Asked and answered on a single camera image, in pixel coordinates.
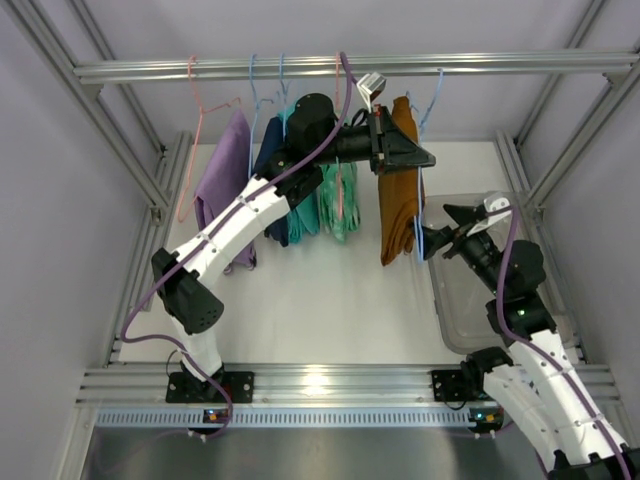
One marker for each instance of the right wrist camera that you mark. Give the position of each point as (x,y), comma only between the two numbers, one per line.
(493,209)

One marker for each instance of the aluminium front frame rail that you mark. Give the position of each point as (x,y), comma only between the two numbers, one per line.
(291,385)

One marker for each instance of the mustard brown trousers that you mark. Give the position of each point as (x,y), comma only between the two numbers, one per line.
(398,205)

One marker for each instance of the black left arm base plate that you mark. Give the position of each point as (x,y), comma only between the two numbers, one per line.
(184,388)

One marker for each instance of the grey slotted cable duct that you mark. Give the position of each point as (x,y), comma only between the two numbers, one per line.
(292,417)

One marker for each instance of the green tie-dye trousers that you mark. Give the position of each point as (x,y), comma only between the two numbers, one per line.
(338,204)

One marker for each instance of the light blue wire hanger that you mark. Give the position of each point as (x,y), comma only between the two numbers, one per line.
(423,119)

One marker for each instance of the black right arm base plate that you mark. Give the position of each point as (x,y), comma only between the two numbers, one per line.
(455,386)

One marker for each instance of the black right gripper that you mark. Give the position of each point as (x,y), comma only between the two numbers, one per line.
(460,233)

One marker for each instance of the purple trousers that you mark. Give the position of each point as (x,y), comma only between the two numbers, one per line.
(226,173)

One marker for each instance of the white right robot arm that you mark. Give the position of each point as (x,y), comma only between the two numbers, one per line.
(531,376)

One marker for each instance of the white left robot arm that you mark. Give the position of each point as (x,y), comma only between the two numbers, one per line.
(314,138)

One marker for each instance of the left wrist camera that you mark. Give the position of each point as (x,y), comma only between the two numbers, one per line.
(370,86)

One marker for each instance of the dark navy denim trousers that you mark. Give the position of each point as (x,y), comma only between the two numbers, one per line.
(271,143)

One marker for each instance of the teal trousers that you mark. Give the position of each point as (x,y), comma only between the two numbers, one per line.
(304,219)

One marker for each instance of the aluminium hanging rail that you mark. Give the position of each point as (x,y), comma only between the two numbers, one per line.
(566,61)

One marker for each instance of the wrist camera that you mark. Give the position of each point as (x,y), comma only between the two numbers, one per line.
(493,209)
(370,86)

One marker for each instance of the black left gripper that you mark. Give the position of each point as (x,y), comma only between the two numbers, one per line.
(376,142)

